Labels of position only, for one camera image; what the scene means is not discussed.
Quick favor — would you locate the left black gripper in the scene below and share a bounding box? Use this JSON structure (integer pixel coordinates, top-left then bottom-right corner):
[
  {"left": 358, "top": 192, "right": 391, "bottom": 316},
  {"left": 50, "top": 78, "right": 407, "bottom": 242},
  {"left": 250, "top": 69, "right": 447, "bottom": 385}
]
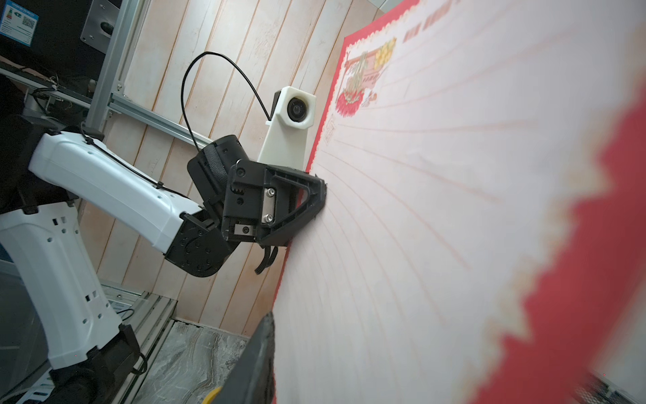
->
[{"left": 186, "top": 135, "right": 327, "bottom": 247}]

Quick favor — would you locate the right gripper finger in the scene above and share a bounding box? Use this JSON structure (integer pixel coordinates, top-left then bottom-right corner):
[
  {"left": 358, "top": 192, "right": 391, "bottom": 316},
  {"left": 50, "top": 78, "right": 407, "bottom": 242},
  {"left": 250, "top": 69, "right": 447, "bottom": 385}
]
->
[{"left": 212, "top": 312, "right": 275, "bottom": 404}]

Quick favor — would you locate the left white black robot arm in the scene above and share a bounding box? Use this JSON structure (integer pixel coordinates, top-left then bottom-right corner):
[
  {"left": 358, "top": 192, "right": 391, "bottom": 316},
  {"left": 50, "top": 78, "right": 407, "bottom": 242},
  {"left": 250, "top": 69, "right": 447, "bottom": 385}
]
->
[{"left": 1, "top": 114, "right": 326, "bottom": 403}]

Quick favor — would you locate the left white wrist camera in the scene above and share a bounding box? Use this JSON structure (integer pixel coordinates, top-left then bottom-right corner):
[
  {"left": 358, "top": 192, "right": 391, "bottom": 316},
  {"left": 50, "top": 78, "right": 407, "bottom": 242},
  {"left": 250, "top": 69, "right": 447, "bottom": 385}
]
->
[{"left": 257, "top": 86, "right": 316, "bottom": 171}]

